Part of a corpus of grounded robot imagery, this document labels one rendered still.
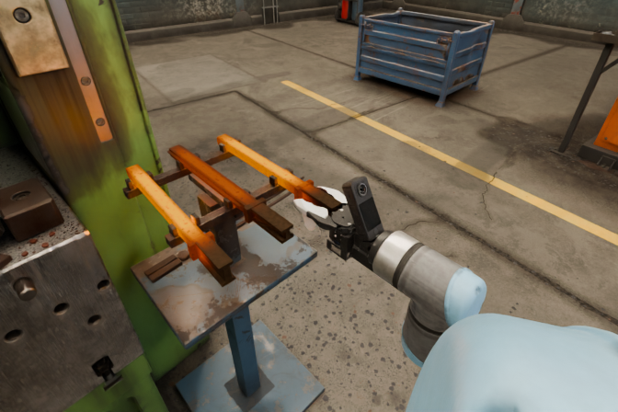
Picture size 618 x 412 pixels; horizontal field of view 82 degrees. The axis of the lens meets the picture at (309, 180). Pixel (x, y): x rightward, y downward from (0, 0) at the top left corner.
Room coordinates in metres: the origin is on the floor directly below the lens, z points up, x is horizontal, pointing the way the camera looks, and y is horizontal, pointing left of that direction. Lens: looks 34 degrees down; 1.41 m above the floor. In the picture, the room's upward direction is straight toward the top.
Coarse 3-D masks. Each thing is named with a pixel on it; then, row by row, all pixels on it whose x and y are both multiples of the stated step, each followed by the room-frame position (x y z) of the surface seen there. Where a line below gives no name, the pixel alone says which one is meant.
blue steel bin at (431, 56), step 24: (360, 24) 4.22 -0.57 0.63; (384, 24) 4.00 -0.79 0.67; (408, 24) 4.62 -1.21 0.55; (432, 24) 4.39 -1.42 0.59; (456, 24) 4.17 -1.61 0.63; (480, 24) 3.97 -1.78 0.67; (360, 48) 4.20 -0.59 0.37; (384, 48) 3.97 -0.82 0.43; (408, 48) 3.77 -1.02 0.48; (432, 48) 3.57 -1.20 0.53; (456, 48) 3.41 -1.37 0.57; (480, 48) 3.82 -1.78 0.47; (360, 72) 4.18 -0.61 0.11; (384, 72) 3.95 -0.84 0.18; (408, 72) 3.72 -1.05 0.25; (432, 72) 3.54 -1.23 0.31; (456, 72) 3.52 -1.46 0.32; (480, 72) 3.89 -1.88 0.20
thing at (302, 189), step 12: (228, 144) 0.81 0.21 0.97; (240, 144) 0.81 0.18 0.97; (240, 156) 0.77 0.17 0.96; (252, 156) 0.75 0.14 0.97; (264, 168) 0.70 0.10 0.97; (276, 168) 0.69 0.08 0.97; (288, 180) 0.65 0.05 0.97; (300, 180) 0.65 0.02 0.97; (312, 180) 0.64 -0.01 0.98; (300, 192) 0.61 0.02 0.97; (312, 192) 0.60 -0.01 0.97; (324, 192) 0.60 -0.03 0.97; (324, 204) 0.56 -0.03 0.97; (336, 204) 0.56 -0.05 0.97
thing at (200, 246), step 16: (128, 176) 0.69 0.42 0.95; (144, 176) 0.66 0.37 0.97; (144, 192) 0.61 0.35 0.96; (160, 192) 0.60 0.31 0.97; (160, 208) 0.55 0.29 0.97; (176, 208) 0.55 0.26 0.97; (176, 224) 0.50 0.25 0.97; (192, 224) 0.50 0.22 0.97; (192, 240) 0.45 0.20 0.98; (208, 240) 0.45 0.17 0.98; (192, 256) 0.44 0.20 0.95; (208, 256) 0.41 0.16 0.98; (224, 256) 0.41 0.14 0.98; (224, 272) 0.39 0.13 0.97
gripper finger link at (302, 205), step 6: (300, 204) 0.57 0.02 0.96; (306, 204) 0.56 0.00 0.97; (312, 204) 0.56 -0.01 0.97; (300, 210) 0.56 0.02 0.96; (306, 210) 0.55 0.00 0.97; (312, 210) 0.55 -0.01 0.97; (318, 210) 0.55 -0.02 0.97; (324, 210) 0.55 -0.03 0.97; (306, 216) 0.56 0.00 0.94; (324, 216) 0.53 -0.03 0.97; (306, 222) 0.56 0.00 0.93; (312, 222) 0.55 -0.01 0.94; (312, 228) 0.55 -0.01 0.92
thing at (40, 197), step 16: (0, 192) 0.59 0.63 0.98; (16, 192) 0.59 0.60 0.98; (32, 192) 0.59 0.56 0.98; (48, 192) 0.59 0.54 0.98; (0, 208) 0.54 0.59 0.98; (16, 208) 0.54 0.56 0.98; (32, 208) 0.54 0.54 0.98; (48, 208) 0.56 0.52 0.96; (16, 224) 0.51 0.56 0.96; (32, 224) 0.53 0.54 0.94; (48, 224) 0.55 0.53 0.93
